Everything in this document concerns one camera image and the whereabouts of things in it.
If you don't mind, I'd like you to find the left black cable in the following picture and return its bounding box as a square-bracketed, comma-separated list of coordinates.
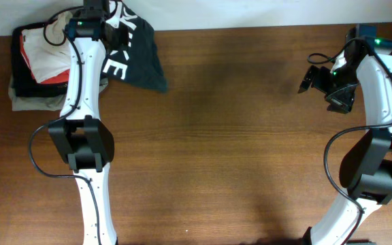
[28, 5, 103, 245]

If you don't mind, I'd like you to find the red folded garment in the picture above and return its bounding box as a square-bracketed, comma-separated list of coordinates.
[20, 30, 70, 85]

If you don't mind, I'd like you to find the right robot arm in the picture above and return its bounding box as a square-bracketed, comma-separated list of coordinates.
[299, 24, 392, 245]

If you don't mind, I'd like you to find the black folded garment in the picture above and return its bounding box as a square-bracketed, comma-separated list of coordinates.
[11, 22, 68, 97]

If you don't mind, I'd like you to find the black cable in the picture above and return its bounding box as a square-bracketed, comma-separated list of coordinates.
[28, 5, 103, 245]
[306, 36, 392, 245]

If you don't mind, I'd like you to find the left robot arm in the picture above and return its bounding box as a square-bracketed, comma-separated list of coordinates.
[48, 1, 123, 244]

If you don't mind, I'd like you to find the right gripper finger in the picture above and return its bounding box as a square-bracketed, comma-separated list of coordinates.
[298, 65, 319, 93]
[325, 97, 349, 114]

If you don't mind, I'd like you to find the grey folded garment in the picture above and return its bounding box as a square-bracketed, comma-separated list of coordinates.
[7, 74, 110, 112]

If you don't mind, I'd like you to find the white folded garment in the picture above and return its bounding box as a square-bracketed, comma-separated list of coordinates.
[20, 12, 72, 84]

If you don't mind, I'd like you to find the right black cable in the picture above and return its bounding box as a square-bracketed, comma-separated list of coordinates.
[306, 36, 392, 245]

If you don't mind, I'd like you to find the dark green t-shirt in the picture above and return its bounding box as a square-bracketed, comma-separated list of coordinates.
[101, 1, 168, 93]

